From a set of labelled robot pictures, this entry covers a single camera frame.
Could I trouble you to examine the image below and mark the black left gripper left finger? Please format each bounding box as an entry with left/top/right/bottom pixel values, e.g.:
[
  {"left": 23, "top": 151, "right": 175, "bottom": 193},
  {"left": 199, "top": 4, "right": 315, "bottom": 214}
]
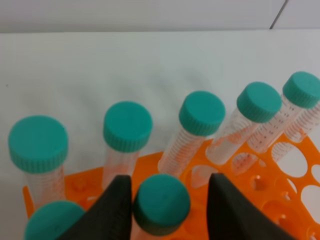
[{"left": 59, "top": 175, "right": 132, "bottom": 240}]

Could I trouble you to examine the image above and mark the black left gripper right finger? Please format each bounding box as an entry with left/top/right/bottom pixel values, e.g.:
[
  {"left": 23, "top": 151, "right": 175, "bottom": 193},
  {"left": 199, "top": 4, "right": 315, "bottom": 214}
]
[{"left": 207, "top": 173, "right": 294, "bottom": 240}]

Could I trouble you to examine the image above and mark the test tube with green cap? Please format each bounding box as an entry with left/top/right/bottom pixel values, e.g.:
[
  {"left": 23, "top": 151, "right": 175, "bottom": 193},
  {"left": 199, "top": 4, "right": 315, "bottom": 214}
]
[{"left": 130, "top": 174, "right": 191, "bottom": 240}]

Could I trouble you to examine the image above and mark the row tube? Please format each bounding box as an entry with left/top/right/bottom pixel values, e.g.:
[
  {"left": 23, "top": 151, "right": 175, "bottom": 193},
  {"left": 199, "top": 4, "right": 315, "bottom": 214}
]
[
  {"left": 101, "top": 101, "right": 153, "bottom": 190},
  {"left": 247, "top": 71, "right": 320, "bottom": 154},
  {"left": 284, "top": 102, "right": 320, "bottom": 143},
  {"left": 157, "top": 90, "right": 226, "bottom": 178},
  {"left": 205, "top": 81, "right": 282, "bottom": 165},
  {"left": 7, "top": 115, "right": 69, "bottom": 209}
]

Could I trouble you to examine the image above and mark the orange test tube rack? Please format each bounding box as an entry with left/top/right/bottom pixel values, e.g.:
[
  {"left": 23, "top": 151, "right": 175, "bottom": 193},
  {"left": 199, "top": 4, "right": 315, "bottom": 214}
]
[{"left": 23, "top": 138, "right": 320, "bottom": 240}]

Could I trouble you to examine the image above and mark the front-left racked test tube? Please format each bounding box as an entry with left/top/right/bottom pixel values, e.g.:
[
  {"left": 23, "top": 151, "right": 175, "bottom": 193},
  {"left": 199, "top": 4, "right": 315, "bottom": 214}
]
[{"left": 24, "top": 200, "right": 85, "bottom": 240}]

